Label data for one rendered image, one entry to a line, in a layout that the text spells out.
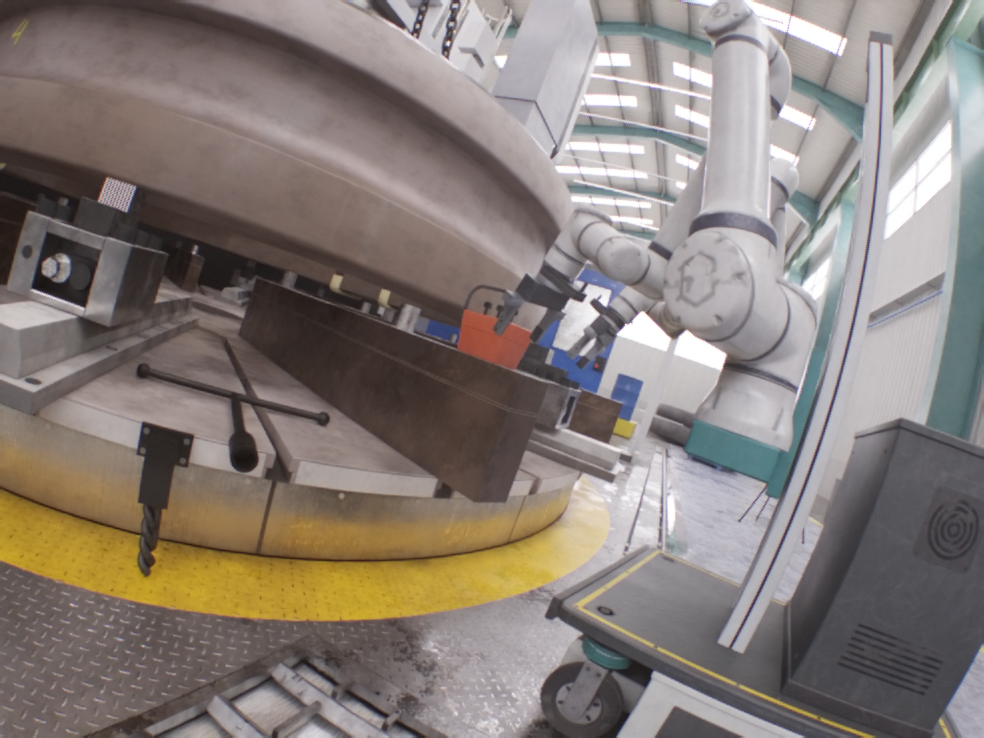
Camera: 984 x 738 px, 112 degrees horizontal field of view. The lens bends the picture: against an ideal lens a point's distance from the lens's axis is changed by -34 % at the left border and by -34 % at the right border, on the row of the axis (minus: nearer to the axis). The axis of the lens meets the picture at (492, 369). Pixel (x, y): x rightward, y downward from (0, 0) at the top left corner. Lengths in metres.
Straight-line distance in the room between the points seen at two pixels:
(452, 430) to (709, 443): 0.83
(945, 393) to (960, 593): 9.18
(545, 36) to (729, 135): 6.50
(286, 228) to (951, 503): 1.86
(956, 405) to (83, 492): 10.57
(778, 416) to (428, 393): 1.05
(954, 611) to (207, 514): 1.60
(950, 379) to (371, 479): 9.73
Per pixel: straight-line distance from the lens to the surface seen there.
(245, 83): 1.97
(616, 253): 0.99
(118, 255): 1.39
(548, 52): 7.12
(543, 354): 2.64
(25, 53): 2.60
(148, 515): 1.15
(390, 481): 1.43
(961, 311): 10.56
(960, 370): 10.36
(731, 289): 0.73
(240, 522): 1.37
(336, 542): 1.48
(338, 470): 1.34
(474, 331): 1.50
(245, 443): 1.13
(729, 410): 0.87
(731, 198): 0.84
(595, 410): 3.77
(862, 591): 0.96
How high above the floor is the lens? 0.71
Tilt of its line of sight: 2 degrees down
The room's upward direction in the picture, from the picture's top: 19 degrees clockwise
